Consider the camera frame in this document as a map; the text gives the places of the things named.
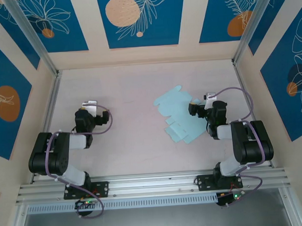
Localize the light blue paper box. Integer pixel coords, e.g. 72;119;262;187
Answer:
152;83;210;146

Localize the grey metal sheet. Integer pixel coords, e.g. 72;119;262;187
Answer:
20;202;292;226

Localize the aluminium frame profile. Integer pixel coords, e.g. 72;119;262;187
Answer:
278;186;302;226
3;198;29;226

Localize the aluminium corner post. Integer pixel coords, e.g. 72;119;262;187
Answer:
230;0;276;65
4;0;60;79

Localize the white slotted cable duct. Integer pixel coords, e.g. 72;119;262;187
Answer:
26;192;218;215

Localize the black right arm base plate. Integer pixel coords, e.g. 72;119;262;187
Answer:
195;172;244;192

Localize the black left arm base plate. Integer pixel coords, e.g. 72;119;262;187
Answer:
63;181;110;200

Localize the long aluminium mounting rail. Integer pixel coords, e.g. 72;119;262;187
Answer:
15;166;292;205

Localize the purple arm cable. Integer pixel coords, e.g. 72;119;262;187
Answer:
207;85;268;208
42;102;118;221

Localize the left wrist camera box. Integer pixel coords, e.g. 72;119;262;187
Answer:
81;99;99;119

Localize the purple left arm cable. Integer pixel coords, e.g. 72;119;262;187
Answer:
42;102;118;221

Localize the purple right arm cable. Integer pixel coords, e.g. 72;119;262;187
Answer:
207;85;268;208

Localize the small circuit board green LED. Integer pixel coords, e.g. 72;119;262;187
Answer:
216;190;247;207
74;198;99;213

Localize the aluminium table edge rail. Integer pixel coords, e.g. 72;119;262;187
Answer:
232;60;274;170
25;71;67;185

